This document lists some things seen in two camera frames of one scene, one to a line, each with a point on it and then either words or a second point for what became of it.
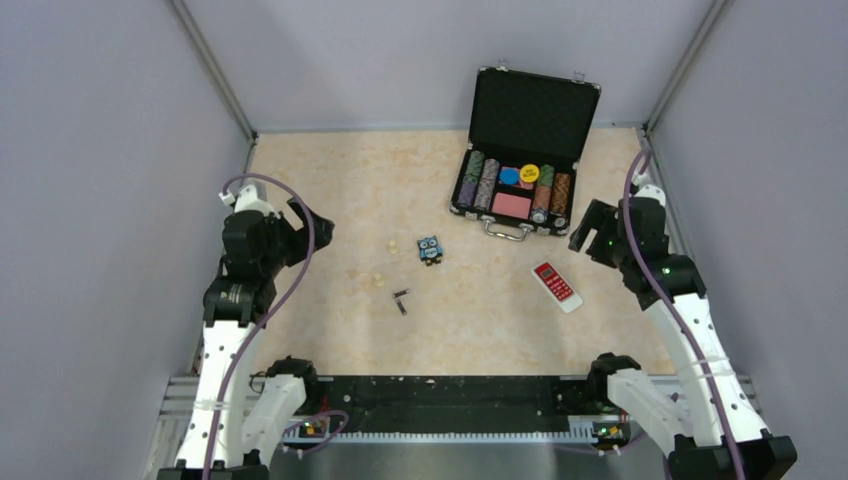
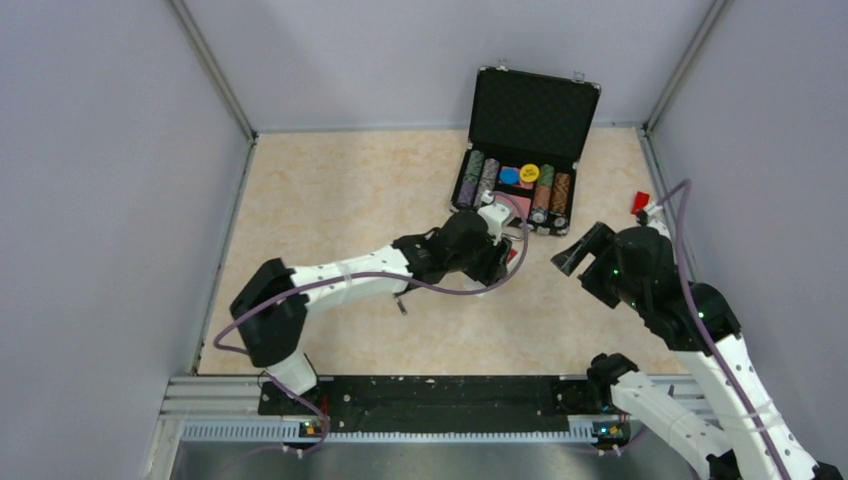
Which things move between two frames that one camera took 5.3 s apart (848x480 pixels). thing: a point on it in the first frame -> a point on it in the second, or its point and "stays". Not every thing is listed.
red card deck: (511, 205) stays
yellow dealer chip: (529, 173) stays
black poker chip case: (527, 136) stays
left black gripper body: (283, 244) -> (484, 262)
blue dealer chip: (509, 176) stays
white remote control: (557, 287) -> (512, 262)
